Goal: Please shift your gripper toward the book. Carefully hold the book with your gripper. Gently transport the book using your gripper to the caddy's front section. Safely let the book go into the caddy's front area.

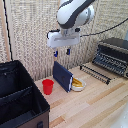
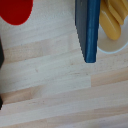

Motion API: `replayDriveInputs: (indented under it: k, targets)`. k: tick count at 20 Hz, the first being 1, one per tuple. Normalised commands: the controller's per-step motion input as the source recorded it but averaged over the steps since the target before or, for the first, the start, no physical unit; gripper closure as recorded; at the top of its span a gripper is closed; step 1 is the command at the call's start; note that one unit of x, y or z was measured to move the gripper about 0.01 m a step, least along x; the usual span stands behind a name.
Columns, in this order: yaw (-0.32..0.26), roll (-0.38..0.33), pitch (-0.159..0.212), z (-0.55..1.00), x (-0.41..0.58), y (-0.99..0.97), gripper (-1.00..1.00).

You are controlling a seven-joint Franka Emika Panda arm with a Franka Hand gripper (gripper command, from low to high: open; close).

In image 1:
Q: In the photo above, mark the yellow food item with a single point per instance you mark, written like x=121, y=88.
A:
x=77, y=83

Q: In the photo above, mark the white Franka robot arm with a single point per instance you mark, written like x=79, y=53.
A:
x=71, y=11

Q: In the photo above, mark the black fabric storage box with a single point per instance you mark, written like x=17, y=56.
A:
x=20, y=96

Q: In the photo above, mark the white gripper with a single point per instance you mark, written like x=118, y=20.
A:
x=63, y=38

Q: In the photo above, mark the black toaster oven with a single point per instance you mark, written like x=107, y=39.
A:
x=113, y=55

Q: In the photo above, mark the white bowl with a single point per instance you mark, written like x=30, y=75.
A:
x=81, y=87

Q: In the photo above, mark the red plastic cup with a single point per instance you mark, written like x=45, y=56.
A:
x=48, y=86

